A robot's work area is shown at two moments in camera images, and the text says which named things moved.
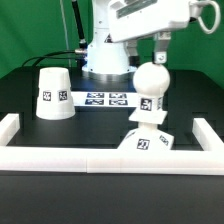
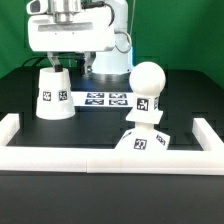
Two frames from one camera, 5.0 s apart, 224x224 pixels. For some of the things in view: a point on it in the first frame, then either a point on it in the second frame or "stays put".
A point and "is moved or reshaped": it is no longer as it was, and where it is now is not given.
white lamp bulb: x=150 y=82 is moved or reshaped
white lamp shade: x=55 y=96 stays put
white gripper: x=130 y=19 → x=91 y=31
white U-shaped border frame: x=21 y=157 stays put
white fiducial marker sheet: x=107 y=99 stays put
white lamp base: x=148 y=136 stays put
